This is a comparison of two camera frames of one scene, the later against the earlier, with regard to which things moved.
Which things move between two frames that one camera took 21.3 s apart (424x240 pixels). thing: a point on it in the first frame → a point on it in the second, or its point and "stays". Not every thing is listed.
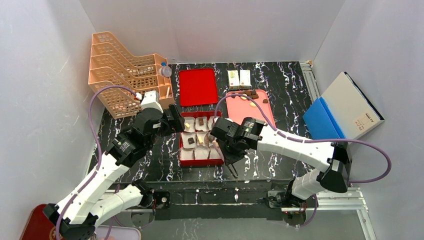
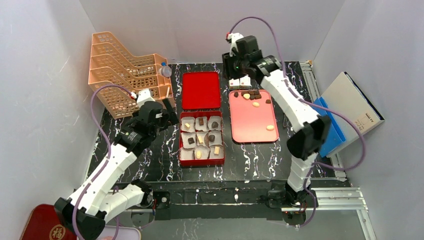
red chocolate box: [196, 146] stays
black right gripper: [231, 158] → [232, 69]
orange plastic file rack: [112, 64] stays
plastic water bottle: [165, 71] stays
